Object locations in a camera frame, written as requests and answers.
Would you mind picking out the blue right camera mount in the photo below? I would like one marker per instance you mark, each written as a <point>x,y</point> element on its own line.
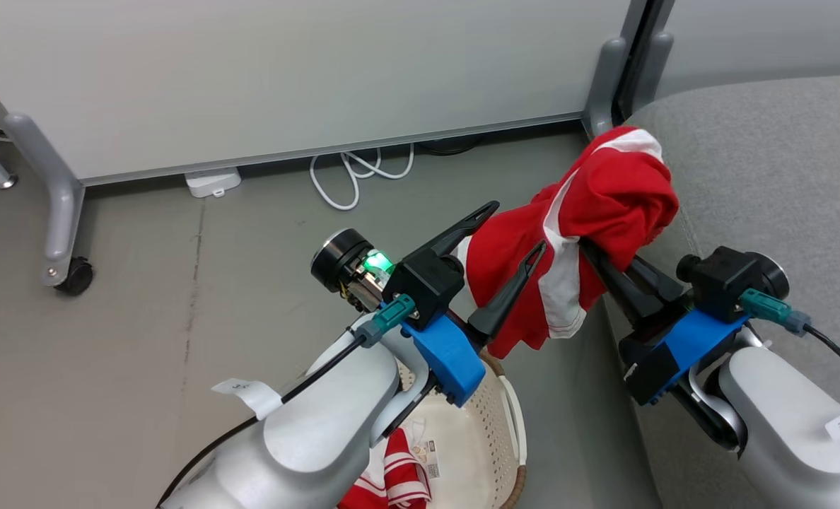
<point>696,339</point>

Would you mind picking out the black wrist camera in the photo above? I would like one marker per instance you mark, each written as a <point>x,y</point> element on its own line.
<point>720,279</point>
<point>427,283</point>

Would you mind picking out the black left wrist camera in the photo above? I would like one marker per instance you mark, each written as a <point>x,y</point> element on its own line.
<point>427,283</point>

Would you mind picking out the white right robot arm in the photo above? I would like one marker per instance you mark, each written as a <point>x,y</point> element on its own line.
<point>788,424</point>

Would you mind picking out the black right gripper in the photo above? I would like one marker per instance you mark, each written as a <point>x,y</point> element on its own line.
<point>650,371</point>

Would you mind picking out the grey fabric sofa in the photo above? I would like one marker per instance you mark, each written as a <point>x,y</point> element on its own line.
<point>766,177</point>

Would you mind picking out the cream perforated laundry basket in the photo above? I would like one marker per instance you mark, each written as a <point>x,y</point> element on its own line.
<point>476,438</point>

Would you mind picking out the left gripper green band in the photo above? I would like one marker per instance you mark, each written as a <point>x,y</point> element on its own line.
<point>372,276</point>

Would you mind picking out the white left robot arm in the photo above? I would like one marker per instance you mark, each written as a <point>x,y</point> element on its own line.
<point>321,431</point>

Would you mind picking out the black caster wheel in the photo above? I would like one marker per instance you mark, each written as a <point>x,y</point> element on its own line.
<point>77,276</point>

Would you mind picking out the grey partition leg with caster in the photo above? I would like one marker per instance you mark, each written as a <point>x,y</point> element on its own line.
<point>56,198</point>

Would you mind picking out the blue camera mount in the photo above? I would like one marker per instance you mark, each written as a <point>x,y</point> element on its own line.
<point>448,360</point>
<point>696,339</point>

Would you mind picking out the short grey partition leg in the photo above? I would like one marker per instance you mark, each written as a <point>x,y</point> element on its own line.
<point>604,85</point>
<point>652,67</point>

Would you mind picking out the large white partition panel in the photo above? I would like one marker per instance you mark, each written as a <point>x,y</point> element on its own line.
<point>286,71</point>

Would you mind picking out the red white striped garment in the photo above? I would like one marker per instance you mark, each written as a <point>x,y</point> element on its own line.
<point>392,481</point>

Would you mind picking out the blue left camera mount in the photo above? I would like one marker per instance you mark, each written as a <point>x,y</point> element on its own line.
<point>448,360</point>

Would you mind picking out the narrow white partition panel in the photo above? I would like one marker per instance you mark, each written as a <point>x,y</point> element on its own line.
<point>773,35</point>

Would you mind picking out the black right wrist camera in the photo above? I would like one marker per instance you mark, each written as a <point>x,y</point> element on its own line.
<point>720,279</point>

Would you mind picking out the white power adapter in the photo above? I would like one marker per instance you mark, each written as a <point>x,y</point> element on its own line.
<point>213,182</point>

